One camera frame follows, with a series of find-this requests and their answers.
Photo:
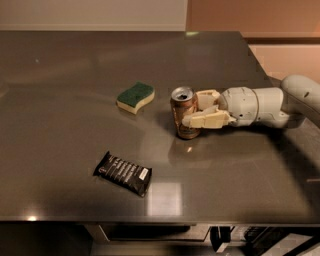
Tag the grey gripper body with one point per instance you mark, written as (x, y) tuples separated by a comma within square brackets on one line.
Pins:
[(240, 105)]

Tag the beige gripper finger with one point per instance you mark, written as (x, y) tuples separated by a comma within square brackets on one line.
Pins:
[(210, 118), (207, 98)]

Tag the orange soda can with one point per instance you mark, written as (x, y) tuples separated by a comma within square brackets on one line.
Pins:
[(184, 102)]

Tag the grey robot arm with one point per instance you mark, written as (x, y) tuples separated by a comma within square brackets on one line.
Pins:
[(287, 106)]

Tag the green and yellow sponge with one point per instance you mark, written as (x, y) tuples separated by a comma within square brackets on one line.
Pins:
[(135, 97)]

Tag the black snack bar wrapper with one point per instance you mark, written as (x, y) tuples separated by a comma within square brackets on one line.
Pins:
[(126, 174)]

